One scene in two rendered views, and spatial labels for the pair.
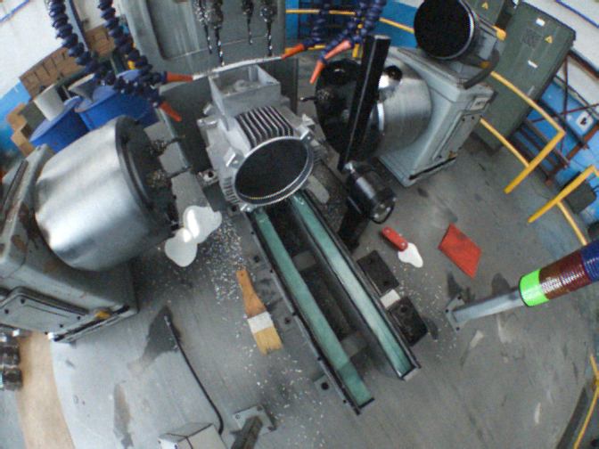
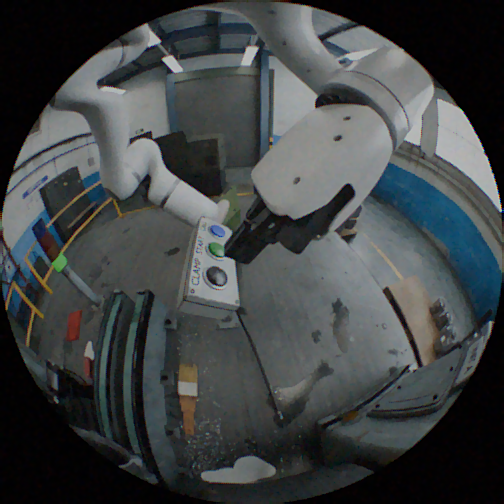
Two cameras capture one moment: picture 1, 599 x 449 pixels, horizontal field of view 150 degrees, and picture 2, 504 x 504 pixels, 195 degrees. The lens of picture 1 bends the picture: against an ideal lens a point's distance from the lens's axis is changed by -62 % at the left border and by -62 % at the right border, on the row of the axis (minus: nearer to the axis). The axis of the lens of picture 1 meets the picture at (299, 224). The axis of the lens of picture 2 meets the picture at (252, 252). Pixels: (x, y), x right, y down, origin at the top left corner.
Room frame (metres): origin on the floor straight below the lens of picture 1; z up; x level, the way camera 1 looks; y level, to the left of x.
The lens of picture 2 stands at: (-0.09, 0.19, 1.22)
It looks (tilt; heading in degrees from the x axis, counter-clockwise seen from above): 44 degrees down; 203
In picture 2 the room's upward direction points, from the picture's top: straight up
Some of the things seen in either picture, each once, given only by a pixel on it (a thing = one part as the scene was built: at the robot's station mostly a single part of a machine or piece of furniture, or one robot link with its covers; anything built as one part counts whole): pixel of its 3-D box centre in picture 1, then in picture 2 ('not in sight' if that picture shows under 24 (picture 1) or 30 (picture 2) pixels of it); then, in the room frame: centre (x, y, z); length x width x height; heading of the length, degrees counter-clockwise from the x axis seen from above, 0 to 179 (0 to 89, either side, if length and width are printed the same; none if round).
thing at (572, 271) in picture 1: (577, 269); (45, 241); (0.04, -0.44, 1.14); 0.06 x 0.06 x 0.04
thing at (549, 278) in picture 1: (556, 279); (52, 251); (0.04, -0.44, 1.10); 0.06 x 0.06 x 0.04
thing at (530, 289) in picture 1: (537, 287); (59, 261); (0.04, -0.44, 1.05); 0.06 x 0.06 x 0.04
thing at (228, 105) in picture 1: (243, 95); not in sight; (0.37, 0.12, 1.11); 0.12 x 0.11 x 0.07; 32
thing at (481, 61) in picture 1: (459, 74); not in sight; (0.65, -0.46, 1.16); 0.33 x 0.26 x 0.42; 122
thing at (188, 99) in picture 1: (237, 125); not in sight; (0.47, 0.18, 0.97); 0.30 x 0.11 x 0.34; 122
